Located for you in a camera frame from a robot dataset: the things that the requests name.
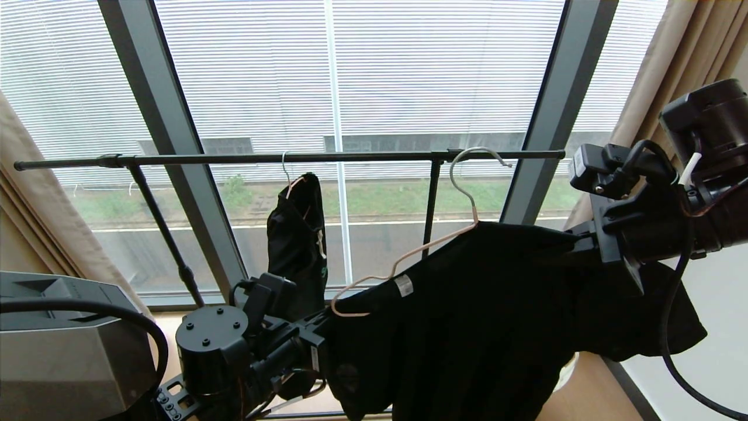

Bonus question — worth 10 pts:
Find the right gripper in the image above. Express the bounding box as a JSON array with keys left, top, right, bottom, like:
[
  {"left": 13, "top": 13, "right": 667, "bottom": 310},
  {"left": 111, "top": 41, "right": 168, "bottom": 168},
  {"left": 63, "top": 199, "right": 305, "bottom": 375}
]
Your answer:
[{"left": 563, "top": 180, "right": 703, "bottom": 294}]

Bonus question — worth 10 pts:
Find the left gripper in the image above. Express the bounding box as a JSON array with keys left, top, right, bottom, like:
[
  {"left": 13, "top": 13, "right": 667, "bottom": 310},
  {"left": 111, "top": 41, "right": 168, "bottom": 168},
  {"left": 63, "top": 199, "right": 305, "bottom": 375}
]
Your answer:
[{"left": 245, "top": 319, "right": 329, "bottom": 405}]

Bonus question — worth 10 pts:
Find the pink clothes hanger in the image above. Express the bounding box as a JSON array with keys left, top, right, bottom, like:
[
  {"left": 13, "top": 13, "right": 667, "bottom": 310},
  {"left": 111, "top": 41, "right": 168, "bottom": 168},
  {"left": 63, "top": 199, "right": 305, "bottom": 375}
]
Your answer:
[
  {"left": 330, "top": 146, "right": 514, "bottom": 318},
  {"left": 280, "top": 151, "right": 310, "bottom": 202}
]

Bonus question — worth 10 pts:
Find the black garment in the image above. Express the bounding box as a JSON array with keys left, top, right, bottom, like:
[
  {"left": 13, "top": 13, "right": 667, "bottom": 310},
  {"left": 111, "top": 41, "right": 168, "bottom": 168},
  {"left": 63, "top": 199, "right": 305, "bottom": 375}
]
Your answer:
[
  {"left": 324, "top": 221, "right": 709, "bottom": 421},
  {"left": 266, "top": 172, "right": 328, "bottom": 322}
]

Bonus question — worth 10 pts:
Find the black clothes rack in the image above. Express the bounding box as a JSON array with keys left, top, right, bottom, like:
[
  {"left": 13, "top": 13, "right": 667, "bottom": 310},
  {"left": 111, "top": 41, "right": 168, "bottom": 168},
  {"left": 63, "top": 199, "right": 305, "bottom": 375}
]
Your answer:
[{"left": 14, "top": 149, "right": 566, "bottom": 309}]

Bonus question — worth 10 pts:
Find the beige curtain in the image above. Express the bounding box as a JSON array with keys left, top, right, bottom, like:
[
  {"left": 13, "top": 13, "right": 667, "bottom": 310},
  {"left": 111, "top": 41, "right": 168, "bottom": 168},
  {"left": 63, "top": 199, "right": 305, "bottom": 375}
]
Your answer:
[
  {"left": 0, "top": 94, "right": 153, "bottom": 319},
  {"left": 564, "top": 0, "right": 748, "bottom": 229}
]

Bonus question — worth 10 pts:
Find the window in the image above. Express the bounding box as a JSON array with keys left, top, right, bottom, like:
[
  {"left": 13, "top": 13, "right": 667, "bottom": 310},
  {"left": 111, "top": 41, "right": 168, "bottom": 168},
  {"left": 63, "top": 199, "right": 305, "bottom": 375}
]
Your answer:
[{"left": 0, "top": 0, "right": 670, "bottom": 310}]

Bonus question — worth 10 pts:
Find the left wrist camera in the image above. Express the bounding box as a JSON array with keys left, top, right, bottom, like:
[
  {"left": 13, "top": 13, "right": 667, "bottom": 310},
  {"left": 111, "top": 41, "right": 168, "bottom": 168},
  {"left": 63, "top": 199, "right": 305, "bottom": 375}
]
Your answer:
[{"left": 231, "top": 273, "right": 299, "bottom": 334}]

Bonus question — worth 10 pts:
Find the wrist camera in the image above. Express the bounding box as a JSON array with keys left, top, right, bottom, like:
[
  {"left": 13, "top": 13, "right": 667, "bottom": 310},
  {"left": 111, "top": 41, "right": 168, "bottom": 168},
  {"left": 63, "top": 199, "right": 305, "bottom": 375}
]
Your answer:
[
  {"left": 568, "top": 143, "right": 678, "bottom": 196},
  {"left": 231, "top": 273, "right": 299, "bottom": 334}
]

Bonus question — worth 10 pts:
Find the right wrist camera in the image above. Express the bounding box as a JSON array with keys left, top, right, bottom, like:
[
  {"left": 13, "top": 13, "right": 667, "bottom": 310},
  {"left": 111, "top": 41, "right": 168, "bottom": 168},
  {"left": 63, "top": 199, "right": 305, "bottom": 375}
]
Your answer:
[{"left": 568, "top": 143, "right": 678, "bottom": 196}]

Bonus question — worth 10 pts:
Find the black cable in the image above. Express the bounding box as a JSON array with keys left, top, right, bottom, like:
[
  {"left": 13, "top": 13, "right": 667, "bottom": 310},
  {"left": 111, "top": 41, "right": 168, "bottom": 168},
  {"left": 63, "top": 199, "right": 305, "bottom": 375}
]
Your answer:
[
  {"left": 0, "top": 298, "right": 170, "bottom": 404},
  {"left": 622, "top": 139, "right": 748, "bottom": 420}
]

